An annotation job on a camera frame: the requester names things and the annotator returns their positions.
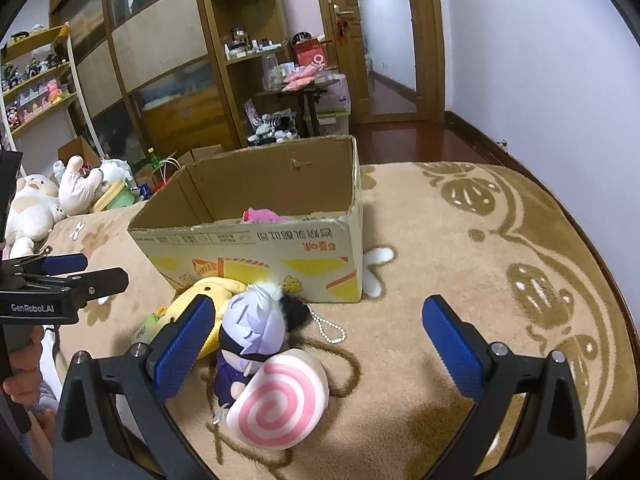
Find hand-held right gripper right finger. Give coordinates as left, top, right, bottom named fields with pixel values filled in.
left=421, top=295, right=587, bottom=480

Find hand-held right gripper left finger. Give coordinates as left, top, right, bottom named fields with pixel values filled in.
left=52, top=294, right=217, bottom=480

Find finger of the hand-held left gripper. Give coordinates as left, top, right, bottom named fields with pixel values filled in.
left=0, top=254, right=89, bottom=277
left=20, top=267, right=130, bottom=311

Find purple-haired plush doll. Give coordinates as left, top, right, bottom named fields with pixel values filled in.
left=214, top=282, right=347, bottom=411

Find yellow plush toy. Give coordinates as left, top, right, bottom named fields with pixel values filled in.
left=131, top=276, right=248, bottom=361

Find pink swirl plush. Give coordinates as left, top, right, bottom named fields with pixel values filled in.
left=226, top=347, right=330, bottom=451

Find printed cardboard box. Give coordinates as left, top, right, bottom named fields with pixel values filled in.
left=127, top=135, right=364, bottom=304

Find person's left hand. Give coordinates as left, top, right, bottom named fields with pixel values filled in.
left=2, top=327, right=56, bottom=456

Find cream plush bear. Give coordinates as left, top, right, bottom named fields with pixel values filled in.
left=5, top=174, right=67, bottom=261

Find white plush toy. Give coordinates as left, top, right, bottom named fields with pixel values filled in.
left=52, top=155, right=135, bottom=216

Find green and yellow toy pot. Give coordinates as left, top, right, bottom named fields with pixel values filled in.
left=91, top=182, right=137, bottom=213

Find beige patterned blanket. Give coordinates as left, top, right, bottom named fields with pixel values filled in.
left=30, top=161, right=633, bottom=480

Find open brown cardboard box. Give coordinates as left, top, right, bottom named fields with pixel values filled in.
left=170, top=144, right=223, bottom=167
left=57, top=135, right=101, bottom=171

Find white shelf with figurines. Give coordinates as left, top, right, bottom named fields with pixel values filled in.
left=0, top=25, right=101, bottom=146

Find pink fuzzy plush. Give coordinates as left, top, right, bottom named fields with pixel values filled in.
left=241, top=207, right=306, bottom=225

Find basket of socks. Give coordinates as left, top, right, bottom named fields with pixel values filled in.
left=247, top=107, right=301, bottom=147

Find wooden wardrobe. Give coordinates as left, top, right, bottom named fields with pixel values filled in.
left=50, top=0, right=241, bottom=156

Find wooden corner shelf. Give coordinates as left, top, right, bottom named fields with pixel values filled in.
left=192, top=0, right=306, bottom=148

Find white storage box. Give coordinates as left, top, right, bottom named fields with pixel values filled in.
left=317, top=75, right=351, bottom=136

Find small dark table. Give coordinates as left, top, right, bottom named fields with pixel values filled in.
left=255, top=80, right=333, bottom=138

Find clear plastic jar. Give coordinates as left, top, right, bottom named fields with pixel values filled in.
left=261, top=52, right=286, bottom=92

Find wooden door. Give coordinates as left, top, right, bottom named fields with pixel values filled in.
left=310, top=0, right=446, bottom=123

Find pink packets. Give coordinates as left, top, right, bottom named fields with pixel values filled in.
left=281, top=65, right=326, bottom=92

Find red paper bag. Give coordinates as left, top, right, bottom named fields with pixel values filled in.
left=291, top=37, right=333, bottom=73

